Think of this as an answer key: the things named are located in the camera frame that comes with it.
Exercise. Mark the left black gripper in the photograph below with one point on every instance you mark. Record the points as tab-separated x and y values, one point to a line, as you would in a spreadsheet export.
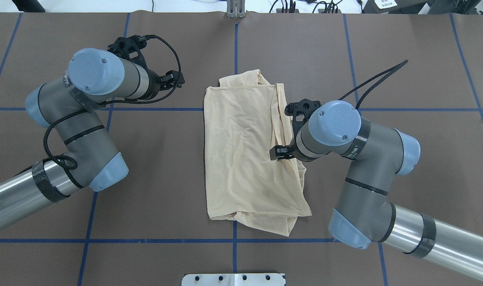
155	82

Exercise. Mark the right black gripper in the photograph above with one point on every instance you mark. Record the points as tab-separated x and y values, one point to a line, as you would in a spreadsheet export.
290	152

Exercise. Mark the cream printed t-shirt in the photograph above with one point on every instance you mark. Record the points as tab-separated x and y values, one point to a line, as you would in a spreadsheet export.
244	119

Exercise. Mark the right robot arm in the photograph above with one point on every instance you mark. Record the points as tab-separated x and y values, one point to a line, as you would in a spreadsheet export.
363	214

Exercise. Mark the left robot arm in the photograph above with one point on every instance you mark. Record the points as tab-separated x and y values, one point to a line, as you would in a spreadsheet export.
79	151

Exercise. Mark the grey aluminium frame post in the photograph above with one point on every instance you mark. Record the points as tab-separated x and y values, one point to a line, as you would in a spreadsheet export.
235	9

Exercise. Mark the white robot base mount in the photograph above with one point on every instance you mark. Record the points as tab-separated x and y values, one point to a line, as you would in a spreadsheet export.
234	279

